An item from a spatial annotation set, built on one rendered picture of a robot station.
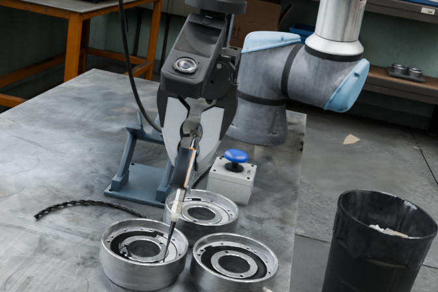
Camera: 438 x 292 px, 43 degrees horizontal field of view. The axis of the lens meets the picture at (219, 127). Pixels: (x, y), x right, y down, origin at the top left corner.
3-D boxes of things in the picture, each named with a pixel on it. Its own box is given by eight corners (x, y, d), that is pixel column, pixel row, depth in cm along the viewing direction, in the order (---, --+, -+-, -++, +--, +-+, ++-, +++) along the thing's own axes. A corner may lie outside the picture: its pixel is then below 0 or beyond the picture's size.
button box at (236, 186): (247, 206, 89) (253, 178, 88) (204, 196, 90) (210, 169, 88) (253, 186, 97) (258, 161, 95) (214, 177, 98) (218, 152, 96)
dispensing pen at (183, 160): (149, 255, 63) (185, 118, 68) (154, 257, 67) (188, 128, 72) (168, 259, 63) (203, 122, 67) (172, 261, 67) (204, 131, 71)
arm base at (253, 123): (225, 116, 132) (233, 77, 129) (287, 130, 131) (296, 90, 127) (214, 135, 118) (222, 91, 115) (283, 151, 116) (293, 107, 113)
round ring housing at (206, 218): (242, 252, 76) (248, 226, 74) (166, 250, 73) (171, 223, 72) (225, 214, 85) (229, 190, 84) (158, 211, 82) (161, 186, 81)
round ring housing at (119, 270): (162, 306, 62) (167, 275, 61) (81, 276, 65) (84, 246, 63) (195, 261, 72) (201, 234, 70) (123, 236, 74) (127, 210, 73)
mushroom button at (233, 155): (242, 186, 90) (247, 158, 88) (218, 180, 90) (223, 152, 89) (245, 177, 94) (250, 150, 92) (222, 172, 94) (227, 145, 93)
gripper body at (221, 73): (236, 92, 72) (253, -1, 68) (226, 110, 64) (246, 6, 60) (179, 81, 73) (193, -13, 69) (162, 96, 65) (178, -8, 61)
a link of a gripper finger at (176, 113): (186, 154, 74) (203, 90, 71) (175, 171, 68) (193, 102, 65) (163, 147, 74) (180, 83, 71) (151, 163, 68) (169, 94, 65)
